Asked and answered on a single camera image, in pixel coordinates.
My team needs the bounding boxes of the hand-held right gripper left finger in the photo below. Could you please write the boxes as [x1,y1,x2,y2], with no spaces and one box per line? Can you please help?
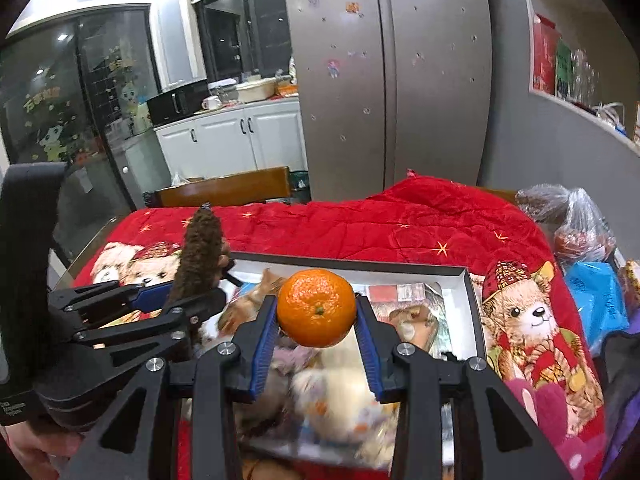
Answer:
[65,295,279,480]

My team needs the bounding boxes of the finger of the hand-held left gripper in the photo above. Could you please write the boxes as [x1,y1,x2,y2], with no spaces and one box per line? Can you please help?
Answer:
[70,289,229,362]
[47,281,175,329]

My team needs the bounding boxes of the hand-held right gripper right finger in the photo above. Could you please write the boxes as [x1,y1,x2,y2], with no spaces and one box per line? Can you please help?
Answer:
[354,296,571,480]

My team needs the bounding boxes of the brown fuzzy hair claw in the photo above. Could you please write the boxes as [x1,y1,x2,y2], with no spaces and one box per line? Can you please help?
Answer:
[165,203,236,311]

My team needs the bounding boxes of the large orange tangerine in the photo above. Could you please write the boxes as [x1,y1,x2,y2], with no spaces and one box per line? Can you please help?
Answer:
[276,268,358,348]

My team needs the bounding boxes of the dark brown shallow box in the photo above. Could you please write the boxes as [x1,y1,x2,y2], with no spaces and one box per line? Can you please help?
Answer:
[200,252,488,471]

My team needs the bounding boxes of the person's left hand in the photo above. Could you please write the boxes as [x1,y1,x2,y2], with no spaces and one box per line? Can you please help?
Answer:
[0,422,83,480]

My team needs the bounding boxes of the brown pyramid snack packet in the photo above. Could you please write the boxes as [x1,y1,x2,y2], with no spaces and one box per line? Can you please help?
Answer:
[220,270,281,333]

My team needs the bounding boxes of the white fluffy plush toy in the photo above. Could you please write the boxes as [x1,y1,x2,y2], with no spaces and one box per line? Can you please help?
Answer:
[290,345,401,461]

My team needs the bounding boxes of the wooden chair back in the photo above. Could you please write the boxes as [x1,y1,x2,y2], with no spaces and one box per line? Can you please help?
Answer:
[144,166,292,209]

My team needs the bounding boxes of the red bear printed blanket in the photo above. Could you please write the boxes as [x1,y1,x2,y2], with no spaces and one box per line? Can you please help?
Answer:
[72,175,608,480]

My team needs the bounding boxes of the glass sliding door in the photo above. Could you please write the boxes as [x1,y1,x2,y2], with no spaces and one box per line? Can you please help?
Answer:
[0,7,166,271]

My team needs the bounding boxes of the green plastic basket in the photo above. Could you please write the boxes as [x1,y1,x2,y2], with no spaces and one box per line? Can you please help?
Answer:
[291,170,310,203]

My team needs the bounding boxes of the white kitchen cabinet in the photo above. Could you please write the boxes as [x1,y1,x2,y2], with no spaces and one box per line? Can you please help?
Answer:
[154,99,308,181]

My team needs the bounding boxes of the pink fuzzy scarf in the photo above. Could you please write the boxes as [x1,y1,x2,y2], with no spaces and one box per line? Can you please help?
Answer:
[510,377,603,480]

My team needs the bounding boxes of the black microwave oven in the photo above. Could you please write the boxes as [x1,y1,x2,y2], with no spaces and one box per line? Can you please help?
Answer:
[146,79,211,128]

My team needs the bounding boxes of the white plastic basin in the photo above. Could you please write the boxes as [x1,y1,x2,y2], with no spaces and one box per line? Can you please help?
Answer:
[235,77,277,103]

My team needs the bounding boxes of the blue plastic bag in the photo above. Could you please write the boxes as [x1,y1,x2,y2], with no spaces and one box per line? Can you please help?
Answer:
[564,261,631,353]

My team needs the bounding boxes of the clear plastic bag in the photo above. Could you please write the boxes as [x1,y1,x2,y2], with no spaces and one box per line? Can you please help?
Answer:
[516,184,618,271]

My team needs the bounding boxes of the dark grey cloth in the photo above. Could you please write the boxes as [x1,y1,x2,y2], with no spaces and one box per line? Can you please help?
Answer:
[597,330,640,421]

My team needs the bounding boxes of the silver double-door refrigerator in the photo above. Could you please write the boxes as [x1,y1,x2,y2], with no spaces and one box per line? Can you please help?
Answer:
[281,0,493,203]

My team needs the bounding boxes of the purple fleece cloth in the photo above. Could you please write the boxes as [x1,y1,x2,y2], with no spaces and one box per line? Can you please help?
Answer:
[602,400,640,480]

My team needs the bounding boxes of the green gift box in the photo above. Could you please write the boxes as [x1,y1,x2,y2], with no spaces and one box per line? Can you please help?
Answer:
[554,39,575,100]

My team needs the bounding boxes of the red gift box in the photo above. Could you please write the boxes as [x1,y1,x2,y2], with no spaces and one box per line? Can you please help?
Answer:
[532,14,558,96]

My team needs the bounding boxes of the glass jars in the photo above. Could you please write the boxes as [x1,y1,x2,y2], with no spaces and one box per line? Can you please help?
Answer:
[570,49,601,106]

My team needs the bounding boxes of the leopard print hair tie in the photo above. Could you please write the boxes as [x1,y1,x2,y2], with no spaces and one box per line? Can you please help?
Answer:
[617,260,640,311]

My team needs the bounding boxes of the white wall shelf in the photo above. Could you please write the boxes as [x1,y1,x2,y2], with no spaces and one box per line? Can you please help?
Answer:
[520,0,640,151]

